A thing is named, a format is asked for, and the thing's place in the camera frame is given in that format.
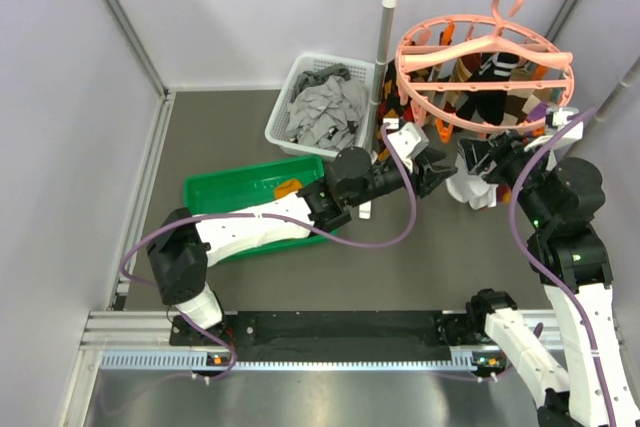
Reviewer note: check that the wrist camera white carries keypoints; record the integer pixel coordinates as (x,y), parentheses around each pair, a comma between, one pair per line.
(555,119)
(407,140)

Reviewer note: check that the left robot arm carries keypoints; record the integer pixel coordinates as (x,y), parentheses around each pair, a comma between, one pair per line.
(188,245)

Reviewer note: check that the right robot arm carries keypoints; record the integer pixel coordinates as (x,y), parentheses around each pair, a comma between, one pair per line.
(560,201)

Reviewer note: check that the black white striped sock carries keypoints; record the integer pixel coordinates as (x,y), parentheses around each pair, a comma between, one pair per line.
(489,104)

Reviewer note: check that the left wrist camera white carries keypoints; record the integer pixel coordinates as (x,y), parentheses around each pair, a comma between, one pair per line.
(407,140)

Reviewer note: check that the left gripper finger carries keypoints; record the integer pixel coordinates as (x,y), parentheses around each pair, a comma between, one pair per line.
(432,175)
(431,156)

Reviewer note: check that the black argyle sock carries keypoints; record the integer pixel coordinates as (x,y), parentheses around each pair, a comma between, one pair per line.
(390,107)

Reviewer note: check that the orange clothes clip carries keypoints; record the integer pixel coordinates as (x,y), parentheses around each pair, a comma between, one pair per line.
(444,129)

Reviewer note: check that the pink round clip hanger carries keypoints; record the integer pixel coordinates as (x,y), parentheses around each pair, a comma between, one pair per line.
(529,85)

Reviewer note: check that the green plastic tray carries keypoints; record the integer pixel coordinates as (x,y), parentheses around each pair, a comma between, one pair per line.
(251,190)

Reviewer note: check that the grey clothes pile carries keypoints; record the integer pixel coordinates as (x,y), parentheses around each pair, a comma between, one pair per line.
(326,108)

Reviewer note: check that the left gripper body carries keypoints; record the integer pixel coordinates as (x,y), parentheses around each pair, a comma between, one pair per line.
(412,178)

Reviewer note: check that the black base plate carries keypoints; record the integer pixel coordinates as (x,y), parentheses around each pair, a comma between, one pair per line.
(347,336)

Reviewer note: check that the orange brown striped sock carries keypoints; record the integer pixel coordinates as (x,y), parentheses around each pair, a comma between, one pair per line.
(287,187)

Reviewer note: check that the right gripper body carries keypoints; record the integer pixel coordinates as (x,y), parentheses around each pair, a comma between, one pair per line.
(515,153)

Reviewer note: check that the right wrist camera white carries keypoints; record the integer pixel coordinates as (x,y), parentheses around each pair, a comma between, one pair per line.
(555,119)

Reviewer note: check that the grey slotted cable duct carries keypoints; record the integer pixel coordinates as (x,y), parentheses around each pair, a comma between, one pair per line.
(204,361)

